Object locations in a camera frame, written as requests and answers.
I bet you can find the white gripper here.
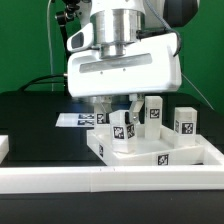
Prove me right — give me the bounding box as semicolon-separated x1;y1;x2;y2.
67;33;182;124

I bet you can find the white square table top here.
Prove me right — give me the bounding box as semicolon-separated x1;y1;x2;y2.
87;125;205;166

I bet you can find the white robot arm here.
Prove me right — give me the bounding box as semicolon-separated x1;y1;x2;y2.
67;0;200;124

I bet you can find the white U-shaped fence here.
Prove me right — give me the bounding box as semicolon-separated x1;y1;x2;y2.
0;135;224;194

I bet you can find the white marker base plate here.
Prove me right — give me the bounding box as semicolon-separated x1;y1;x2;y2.
56;113;94;127

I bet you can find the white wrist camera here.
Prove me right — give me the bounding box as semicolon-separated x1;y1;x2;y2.
67;23;94;53

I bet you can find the black cable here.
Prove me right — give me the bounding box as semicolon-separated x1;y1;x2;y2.
18;73;69;93

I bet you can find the thin grey cable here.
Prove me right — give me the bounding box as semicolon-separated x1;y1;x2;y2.
181;73;215;110

